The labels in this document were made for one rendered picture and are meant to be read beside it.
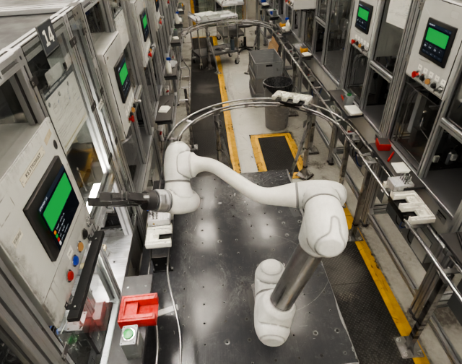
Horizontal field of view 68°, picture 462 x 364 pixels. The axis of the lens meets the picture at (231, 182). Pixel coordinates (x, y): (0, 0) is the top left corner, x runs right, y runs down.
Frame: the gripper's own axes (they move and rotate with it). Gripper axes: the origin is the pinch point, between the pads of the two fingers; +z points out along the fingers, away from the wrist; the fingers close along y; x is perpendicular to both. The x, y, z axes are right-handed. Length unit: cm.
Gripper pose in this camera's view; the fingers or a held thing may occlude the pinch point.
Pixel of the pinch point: (101, 199)
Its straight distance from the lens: 123.2
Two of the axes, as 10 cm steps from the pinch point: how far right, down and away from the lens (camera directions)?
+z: -6.9, -0.6, -7.2
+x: 1.3, 9.7, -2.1
